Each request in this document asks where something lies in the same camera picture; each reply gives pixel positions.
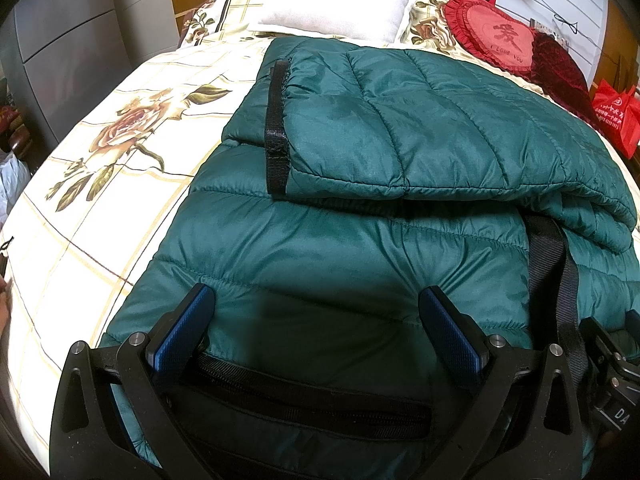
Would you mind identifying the white pillow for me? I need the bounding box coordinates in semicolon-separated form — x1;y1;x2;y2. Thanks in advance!
246;0;436;43

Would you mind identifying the red heart cushion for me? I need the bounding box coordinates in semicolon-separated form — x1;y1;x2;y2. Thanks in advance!
442;0;543;68

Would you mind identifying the floral checked bed sheet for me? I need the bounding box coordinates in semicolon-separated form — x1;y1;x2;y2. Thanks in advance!
0;0;626;466

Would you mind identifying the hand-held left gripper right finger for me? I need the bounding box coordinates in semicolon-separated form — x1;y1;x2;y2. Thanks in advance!
418;285;596;480

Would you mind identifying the red shopping bag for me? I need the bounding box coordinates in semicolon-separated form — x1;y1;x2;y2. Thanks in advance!
591;78;640;158

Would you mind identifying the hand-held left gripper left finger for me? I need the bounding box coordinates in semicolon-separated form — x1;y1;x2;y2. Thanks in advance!
50;282;217;480

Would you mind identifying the white plastic bag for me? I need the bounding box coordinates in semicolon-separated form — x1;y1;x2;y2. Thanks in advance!
0;152;33;231

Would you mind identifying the green puffer jacket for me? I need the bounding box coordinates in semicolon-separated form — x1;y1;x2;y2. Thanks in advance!
97;35;640;480

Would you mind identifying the dark red velvet cushion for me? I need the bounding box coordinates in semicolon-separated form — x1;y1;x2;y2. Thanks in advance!
530;30;603;133

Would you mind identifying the black wire wall hook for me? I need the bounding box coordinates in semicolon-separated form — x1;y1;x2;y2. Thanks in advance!
552;12;580;35

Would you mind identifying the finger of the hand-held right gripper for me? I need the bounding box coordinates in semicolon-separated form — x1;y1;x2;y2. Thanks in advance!
582;316;628;376

